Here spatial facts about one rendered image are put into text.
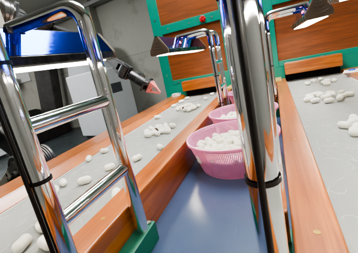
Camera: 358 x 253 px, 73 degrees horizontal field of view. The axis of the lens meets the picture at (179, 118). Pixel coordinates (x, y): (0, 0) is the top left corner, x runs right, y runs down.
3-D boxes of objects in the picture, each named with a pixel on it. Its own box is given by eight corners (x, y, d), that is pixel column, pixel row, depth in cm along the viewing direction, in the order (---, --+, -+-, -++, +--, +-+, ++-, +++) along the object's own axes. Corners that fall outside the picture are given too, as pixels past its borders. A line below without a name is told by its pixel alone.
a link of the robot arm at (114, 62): (84, 48, 160) (91, 32, 157) (91, 50, 164) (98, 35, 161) (118, 79, 138) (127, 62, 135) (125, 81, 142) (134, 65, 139)
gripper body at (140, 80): (154, 79, 141) (144, 72, 142) (146, 82, 132) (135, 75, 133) (149, 88, 143) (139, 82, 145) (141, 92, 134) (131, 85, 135)
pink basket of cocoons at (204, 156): (179, 186, 66) (172, 153, 64) (204, 147, 90) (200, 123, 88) (286, 186, 56) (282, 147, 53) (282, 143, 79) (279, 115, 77)
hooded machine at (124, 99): (143, 125, 459) (120, 35, 422) (115, 140, 397) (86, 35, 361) (111, 127, 503) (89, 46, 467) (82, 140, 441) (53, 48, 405)
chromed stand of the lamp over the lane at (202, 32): (189, 126, 124) (170, 35, 114) (200, 115, 142) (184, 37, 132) (226, 122, 117) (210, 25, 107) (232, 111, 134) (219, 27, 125)
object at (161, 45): (150, 57, 98) (146, 38, 97) (194, 51, 154) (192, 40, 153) (168, 52, 95) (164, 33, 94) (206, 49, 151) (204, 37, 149)
